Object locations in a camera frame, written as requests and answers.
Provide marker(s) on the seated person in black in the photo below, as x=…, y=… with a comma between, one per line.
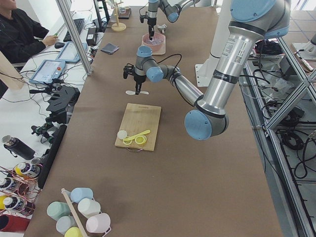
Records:
x=20, y=36

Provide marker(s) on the white onion slice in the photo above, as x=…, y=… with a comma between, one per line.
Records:
x=122, y=134

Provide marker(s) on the yellow plastic spoon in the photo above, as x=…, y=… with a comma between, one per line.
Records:
x=136, y=135

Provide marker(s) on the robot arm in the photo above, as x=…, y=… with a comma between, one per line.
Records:
x=248, y=21
x=172, y=12

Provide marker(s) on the teach pendant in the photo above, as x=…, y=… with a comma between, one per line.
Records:
x=68, y=53
x=48, y=71

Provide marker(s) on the beige serving tray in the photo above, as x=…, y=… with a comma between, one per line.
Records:
x=160, y=52

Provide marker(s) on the near teach pendant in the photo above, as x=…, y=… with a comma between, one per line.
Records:
x=48, y=71

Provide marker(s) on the metal ice scoop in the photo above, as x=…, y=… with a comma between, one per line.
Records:
x=162, y=28

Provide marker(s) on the pink bowl of ice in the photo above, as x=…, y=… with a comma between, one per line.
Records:
x=155, y=43

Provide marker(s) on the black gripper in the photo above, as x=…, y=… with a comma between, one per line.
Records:
x=139, y=78
x=151, y=22

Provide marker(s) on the rack of pastel cups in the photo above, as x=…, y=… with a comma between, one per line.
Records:
x=80, y=214

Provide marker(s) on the bamboo cutting board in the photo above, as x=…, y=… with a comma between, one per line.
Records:
x=138, y=118

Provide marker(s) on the lemon slice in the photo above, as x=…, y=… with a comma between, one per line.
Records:
x=140, y=140
x=127, y=142

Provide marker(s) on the black water bottle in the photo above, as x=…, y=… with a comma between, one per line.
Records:
x=18, y=148

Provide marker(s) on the grey folded cloth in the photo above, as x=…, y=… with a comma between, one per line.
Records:
x=110, y=48

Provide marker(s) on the wooden cup tree stand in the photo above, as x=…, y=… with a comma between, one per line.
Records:
x=117, y=26

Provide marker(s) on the far teach pendant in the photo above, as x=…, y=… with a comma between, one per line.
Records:
x=68, y=53

